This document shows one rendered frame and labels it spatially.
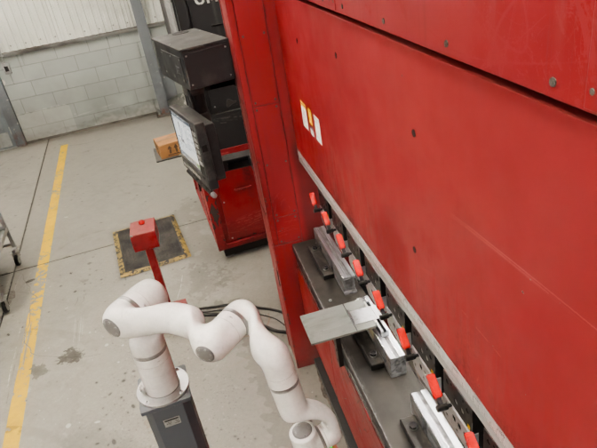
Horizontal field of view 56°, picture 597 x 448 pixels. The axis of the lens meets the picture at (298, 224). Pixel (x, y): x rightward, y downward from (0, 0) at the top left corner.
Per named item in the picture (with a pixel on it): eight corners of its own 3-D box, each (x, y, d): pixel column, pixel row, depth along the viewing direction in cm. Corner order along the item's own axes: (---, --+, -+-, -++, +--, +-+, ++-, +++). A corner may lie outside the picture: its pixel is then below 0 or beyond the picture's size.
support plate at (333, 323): (299, 317, 227) (299, 316, 226) (361, 300, 230) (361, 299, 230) (311, 346, 211) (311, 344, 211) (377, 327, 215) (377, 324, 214)
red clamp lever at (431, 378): (425, 375, 147) (439, 412, 143) (440, 371, 147) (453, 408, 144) (423, 375, 148) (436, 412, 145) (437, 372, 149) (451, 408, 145)
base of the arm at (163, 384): (139, 415, 192) (123, 376, 183) (135, 379, 208) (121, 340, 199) (193, 396, 196) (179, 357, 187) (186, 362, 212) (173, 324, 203)
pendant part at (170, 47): (188, 182, 335) (150, 37, 294) (226, 169, 344) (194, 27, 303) (218, 212, 295) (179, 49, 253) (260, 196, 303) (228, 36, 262)
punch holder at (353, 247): (349, 264, 222) (345, 228, 214) (369, 259, 223) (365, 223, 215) (362, 284, 209) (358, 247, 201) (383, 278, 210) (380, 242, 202)
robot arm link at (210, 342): (138, 310, 194) (103, 340, 182) (126, 282, 188) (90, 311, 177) (254, 339, 168) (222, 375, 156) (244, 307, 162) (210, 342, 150)
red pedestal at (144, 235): (155, 318, 406) (122, 220, 366) (189, 309, 410) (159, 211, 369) (156, 336, 389) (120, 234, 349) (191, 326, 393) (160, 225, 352)
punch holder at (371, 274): (367, 292, 205) (362, 254, 197) (388, 285, 206) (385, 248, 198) (382, 316, 192) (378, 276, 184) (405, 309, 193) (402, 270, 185)
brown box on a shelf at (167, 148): (153, 149, 430) (148, 134, 424) (186, 141, 435) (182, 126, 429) (156, 163, 405) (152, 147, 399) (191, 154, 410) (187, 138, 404)
